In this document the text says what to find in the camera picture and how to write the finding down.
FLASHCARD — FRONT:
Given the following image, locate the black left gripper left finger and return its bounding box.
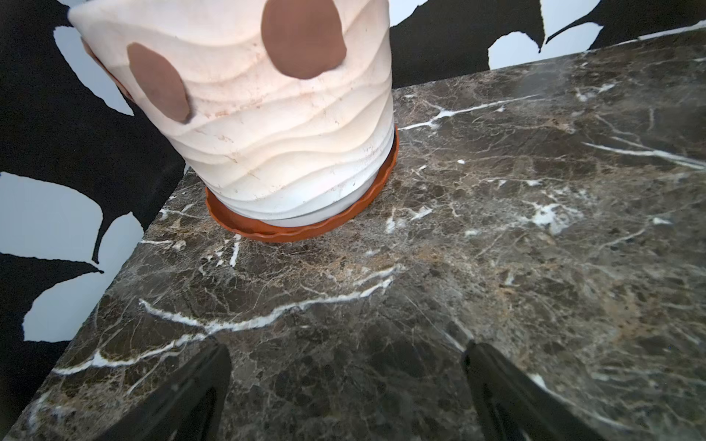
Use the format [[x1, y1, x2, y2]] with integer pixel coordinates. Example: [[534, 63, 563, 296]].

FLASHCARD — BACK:
[[97, 344, 232, 441]]

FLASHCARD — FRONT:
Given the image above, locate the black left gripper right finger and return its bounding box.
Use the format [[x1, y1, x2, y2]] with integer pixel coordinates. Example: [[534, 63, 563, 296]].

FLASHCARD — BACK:
[[461, 340, 603, 441]]

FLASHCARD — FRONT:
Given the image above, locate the white wavy ceramic pot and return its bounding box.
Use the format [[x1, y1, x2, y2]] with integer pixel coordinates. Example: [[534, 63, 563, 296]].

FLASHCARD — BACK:
[[68, 1, 395, 227]]

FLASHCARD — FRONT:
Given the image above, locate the orange plastic saucer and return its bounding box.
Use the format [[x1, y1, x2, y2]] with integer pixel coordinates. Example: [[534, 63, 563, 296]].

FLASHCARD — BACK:
[[205, 127, 400, 244]]

